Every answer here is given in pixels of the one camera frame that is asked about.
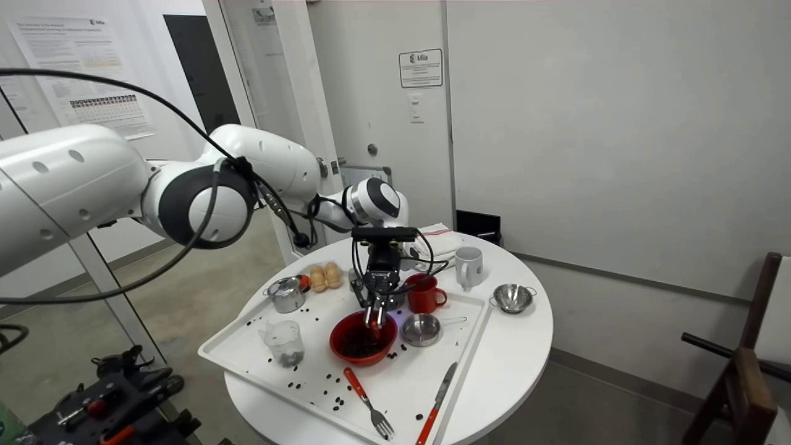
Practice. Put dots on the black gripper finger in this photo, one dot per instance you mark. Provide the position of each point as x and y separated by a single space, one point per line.
370 301
386 298

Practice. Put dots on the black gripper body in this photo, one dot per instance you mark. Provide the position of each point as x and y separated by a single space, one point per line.
382 263

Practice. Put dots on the orange red bowl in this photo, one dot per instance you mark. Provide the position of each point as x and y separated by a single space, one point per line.
342 348

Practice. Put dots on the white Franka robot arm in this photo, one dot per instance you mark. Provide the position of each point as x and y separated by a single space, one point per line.
66 188

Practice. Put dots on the small steel bowl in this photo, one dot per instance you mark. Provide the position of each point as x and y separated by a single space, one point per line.
421 333
513 301

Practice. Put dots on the red mug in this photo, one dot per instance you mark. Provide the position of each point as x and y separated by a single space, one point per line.
423 298

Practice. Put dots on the yellow bread roll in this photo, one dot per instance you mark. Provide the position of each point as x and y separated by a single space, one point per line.
335 282
316 271
333 268
318 286

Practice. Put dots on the white towel red stripes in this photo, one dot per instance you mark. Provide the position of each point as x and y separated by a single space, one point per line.
438 251

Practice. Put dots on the small orange round object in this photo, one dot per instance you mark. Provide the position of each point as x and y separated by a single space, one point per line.
304 282

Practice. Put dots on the steel cup left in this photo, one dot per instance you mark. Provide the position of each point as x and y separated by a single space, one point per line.
285 298

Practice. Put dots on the grey white mug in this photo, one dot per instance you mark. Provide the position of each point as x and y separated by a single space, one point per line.
471 272

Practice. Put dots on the clear plastic cup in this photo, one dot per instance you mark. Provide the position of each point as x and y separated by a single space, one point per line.
283 343

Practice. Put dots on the black box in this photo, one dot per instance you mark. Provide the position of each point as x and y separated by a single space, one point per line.
479 225

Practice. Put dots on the round silver lock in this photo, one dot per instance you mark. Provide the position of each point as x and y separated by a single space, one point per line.
371 150

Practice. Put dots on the white rectangular tray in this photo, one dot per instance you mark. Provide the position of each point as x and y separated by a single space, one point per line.
248 348

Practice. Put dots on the white notice sign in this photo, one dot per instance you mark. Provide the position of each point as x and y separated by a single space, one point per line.
421 67

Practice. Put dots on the white door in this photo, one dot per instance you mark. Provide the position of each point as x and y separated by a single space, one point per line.
280 83

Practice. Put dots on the silver stand pole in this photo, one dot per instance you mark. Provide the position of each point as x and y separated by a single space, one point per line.
114 305

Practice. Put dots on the dark glass door panel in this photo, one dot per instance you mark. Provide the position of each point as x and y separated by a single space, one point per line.
207 75

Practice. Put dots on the black and red tools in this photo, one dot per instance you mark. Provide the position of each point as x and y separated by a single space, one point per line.
125 397

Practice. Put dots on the green container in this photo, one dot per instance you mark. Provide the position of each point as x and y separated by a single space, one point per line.
8 423

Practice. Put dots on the white paper poster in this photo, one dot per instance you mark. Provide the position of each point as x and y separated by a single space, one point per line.
66 51

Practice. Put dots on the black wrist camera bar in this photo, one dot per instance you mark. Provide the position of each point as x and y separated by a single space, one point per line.
384 235

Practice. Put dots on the white light switch plate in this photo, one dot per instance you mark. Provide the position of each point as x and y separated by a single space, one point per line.
418 108

